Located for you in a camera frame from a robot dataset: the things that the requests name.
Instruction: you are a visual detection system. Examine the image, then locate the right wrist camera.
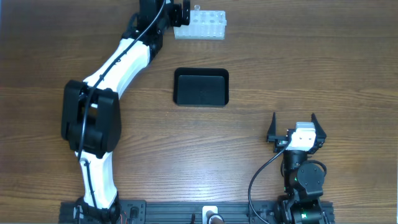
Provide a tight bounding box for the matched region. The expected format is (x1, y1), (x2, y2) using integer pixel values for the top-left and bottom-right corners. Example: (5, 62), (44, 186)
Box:
(287, 121), (317, 152)

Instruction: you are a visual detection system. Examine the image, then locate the mounting rail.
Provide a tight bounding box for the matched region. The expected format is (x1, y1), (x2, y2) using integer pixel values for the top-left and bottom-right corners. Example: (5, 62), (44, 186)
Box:
(58, 200), (335, 224)

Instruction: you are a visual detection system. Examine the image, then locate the black tray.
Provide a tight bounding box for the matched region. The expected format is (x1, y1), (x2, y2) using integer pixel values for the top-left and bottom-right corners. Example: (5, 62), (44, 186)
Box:
(172, 67), (230, 108)

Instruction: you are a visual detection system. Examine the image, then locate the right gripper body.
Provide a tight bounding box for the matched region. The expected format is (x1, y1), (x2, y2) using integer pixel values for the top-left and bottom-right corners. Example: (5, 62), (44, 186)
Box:
(266, 134), (326, 154)

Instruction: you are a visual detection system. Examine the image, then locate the black cable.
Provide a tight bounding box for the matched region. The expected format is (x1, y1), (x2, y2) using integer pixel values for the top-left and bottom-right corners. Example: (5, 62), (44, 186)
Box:
(248, 141), (293, 224)
(76, 0), (167, 162)

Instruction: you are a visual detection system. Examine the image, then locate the white test tube rack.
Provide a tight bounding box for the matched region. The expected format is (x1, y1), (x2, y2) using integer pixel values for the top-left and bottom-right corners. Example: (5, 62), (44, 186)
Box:
(173, 9), (228, 41)

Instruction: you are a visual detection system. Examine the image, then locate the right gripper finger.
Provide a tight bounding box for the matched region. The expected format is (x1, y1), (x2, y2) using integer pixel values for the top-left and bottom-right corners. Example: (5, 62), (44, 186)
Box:
(310, 113), (328, 140)
(266, 112), (277, 137)

